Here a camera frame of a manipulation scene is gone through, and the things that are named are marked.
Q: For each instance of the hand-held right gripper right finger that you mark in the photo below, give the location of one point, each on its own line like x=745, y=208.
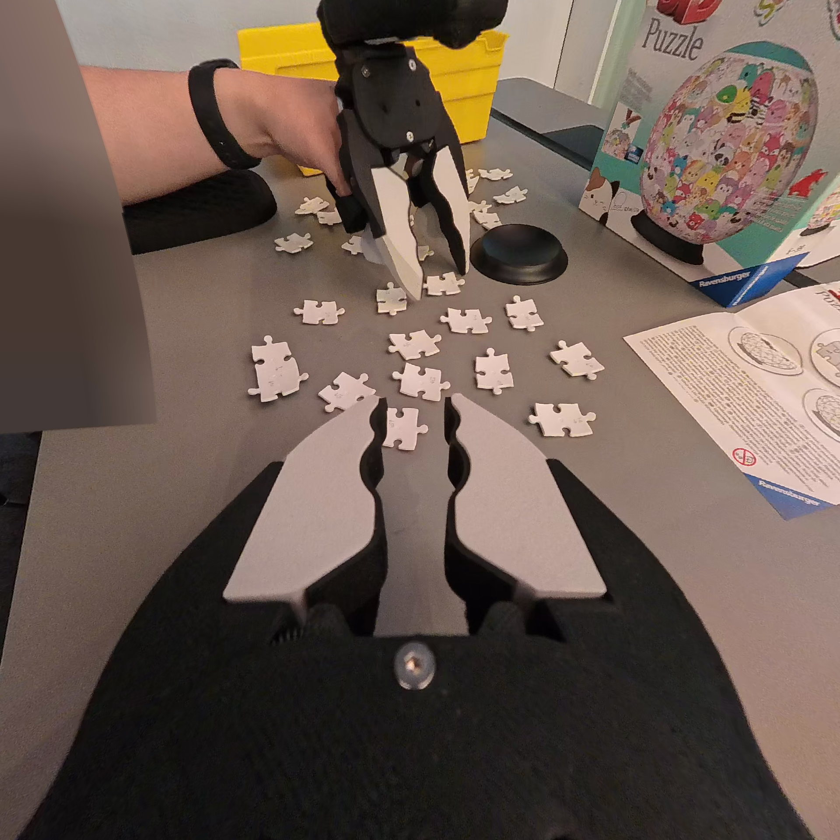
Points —
x=525, y=525

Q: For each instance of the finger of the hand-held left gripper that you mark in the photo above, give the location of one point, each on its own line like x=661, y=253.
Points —
x=394, y=229
x=456, y=197

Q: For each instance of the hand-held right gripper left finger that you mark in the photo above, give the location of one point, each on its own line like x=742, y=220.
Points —
x=308, y=525

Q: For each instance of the white curved jigsaw piece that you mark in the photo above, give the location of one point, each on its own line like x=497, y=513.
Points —
x=272, y=354
x=392, y=300
x=279, y=384

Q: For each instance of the person's left forearm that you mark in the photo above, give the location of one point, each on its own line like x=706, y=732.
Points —
x=151, y=124

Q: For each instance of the black round puzzle stand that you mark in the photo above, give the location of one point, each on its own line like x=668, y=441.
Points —
x=518, y=253

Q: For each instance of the scatter of white puzzle pieces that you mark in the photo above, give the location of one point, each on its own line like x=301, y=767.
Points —
x=413, y=344

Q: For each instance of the colourful puzzle ball box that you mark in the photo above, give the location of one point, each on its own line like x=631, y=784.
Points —
x=722, y=131

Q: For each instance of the person's left hand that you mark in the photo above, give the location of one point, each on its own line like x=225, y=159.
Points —
x=295, y=118

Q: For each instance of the yellow plastic bin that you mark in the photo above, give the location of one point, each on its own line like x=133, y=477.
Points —
x=459, y=85

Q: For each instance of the black wristband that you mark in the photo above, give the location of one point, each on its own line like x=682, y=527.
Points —
x=210, y=124

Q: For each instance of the black padded rest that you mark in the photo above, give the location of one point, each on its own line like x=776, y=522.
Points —
x=197, y=213

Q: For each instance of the printed instruction leaflet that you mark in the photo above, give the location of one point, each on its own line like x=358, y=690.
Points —
x=722, y=380

